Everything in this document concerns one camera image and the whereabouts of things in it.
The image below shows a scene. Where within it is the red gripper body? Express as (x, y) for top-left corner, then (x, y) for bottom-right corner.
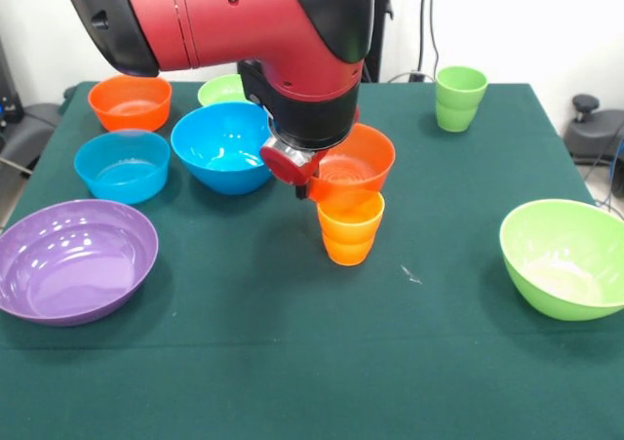
(258, 106), (361, 187)

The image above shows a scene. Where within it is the orange-yellow stepped cup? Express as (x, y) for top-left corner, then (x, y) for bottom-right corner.
(316, 189), (386, 266)

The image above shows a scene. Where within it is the orange bowl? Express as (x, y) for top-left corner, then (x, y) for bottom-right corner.
(307, 123), (397, 205)
(87, 74), (173, 133)

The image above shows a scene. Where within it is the large blue bowl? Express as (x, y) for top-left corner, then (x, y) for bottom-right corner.
(170, 101), (275, 196)

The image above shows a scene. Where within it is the small light green bowl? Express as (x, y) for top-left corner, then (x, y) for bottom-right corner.
(196, 73), (249, 108)

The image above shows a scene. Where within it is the dark green tablecloth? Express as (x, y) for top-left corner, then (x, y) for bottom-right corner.
(0, 81), (624, 440)

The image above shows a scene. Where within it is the small blue bowl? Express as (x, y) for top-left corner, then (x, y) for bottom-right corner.
(73, 128), (172, 205)

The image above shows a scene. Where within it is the green stepped cup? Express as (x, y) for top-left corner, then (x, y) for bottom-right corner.
(434, 65), (489, 133)

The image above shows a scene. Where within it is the purple bowl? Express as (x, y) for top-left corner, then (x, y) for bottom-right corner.
(0, 198), (160, 328)

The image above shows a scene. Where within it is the grey stand base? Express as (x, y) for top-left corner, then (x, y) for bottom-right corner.
(0, 101), (64, 174)
(564, 93), (624, 168)

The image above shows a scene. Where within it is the large green bowl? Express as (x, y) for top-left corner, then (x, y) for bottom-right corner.
(498, 198), (624, 322)

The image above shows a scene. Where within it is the black device with blue light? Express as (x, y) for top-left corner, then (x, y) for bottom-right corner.
(0, 37), (25, 124)

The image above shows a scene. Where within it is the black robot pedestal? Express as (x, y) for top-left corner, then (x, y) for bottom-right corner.
(359, 0), (395, 84)

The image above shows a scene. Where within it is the black cable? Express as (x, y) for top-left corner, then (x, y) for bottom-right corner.
(421, 0), (442, 81)

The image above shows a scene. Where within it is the blue cable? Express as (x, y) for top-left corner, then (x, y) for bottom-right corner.
(597, 137), (624, 207)

